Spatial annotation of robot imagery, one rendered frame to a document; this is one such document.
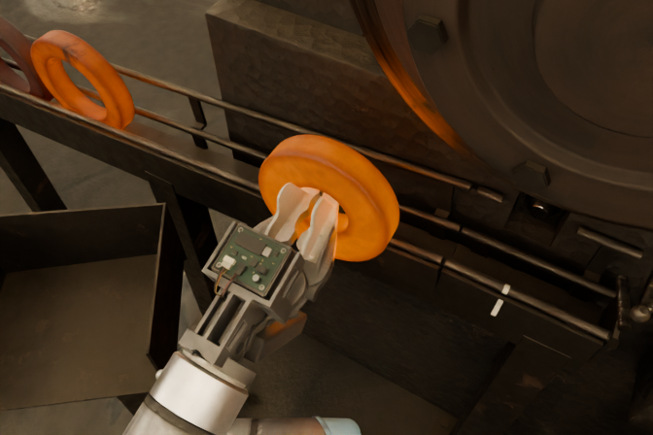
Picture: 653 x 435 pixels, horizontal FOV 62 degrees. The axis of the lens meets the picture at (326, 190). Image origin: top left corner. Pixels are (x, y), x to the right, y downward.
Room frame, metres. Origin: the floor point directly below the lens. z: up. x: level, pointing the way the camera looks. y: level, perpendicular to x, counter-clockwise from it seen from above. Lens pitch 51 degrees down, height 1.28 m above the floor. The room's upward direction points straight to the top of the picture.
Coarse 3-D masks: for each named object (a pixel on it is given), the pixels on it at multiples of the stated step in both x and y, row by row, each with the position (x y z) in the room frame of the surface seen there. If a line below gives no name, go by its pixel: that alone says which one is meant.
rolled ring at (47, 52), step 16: (48, 32) 0.72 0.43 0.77; (64, 32) 0.71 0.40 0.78; (32, 48) 0.71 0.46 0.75; (48, 48) 0.69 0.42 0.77; (64, 48) 0.67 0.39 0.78; (80, 48) 0.68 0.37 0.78; (48, 64) 0.71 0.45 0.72; (80, 64) 0.66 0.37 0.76; (96, 64) 0.66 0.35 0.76; (48, 80) 0.71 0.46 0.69; (64, 80) 0.73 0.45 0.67; (96, 80) 0.65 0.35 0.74; (112, 80) 0.65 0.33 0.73; (64, 96) 0.71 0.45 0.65; (80, 96) 0.72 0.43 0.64; (112, 96) 0.64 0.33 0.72; (128, 96) 0.66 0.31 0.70; (80, 112) 0.69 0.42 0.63; (96, 112) 0.69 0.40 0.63; (112, 112) 0.64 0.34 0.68; (128, 112) 0.65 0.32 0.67
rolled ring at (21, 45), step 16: (0, 16) 0.78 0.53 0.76; (0, 32) 0.75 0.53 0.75; (16, 32) 0.76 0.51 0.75; (16, 48) 0.74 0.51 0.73; (0, 64) 0.81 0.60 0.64; (32, 64) 0.73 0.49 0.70; (0, 80) 0.79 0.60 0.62; (16, 80) 0.79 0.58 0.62; (32, 80) 0.73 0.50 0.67; (48, 96) 0.73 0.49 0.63
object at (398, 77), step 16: (352, 0) 0.41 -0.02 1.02; (368, 0) 0.40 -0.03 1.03; (368, 16) 0.40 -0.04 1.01; (368, 32) 0.40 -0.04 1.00; (384, 32) 0.39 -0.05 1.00; (384, 48) 0.39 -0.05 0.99; (384, 64) 0.39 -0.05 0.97; (400, 64) 0.38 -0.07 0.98; (400, 80) 0.38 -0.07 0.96; (416, 96) 0.38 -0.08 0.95; (416, 112) 0.37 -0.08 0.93; (432, 112) 0.37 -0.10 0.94; (432, 128) 0.36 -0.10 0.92; (448, 128) 0.36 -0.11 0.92; (448, 144) 0.36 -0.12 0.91; (464, 144) 0.35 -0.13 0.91; (480, 160) 0.34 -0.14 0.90; (496, 176) 0.33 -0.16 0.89; (528, 192) 0.31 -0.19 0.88; (624, 224) 0.27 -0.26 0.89
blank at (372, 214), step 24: (288, 144) 0.37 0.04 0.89; (312, 144) 0.36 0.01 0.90; (336, 144) 0.36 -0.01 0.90; (264, 168) 0.37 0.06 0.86; (288, 168) 0.36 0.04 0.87; (312, 168) 0.34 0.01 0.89; (336, 168) 0.33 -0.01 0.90; (360, 168) 0.34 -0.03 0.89; (264, 192) 0.37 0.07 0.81; (336, 192) 0.33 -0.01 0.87; (360, 192) 0.32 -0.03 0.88; (384, 192) 0.32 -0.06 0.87; (360, 216) 0.32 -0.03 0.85; (384, 216) 0.31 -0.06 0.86; (336, 240) 0.33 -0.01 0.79; (360, 240) 0.31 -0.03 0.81; (384, 240) 0.30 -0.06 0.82
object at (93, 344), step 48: (0, 240) 0.40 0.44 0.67; (48, 240) 0.41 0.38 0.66; (96, 240) 0.42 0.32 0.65; (144, 240) 0.42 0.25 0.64; (0, 288) 0.37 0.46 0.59; (48, 288) 0.37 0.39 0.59; (96, 288) 0.37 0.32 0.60; (144, 288) 0.37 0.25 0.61; (0, 336) 0.30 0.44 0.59; (48, 336) 0.30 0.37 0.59; (96, 336) 0.30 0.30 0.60; (144, 336) 0.30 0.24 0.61; (0, 384) 0.24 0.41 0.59; (48, 384) 0.24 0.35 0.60; (96, 384) 0.24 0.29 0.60; (144, 384) 0.23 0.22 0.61
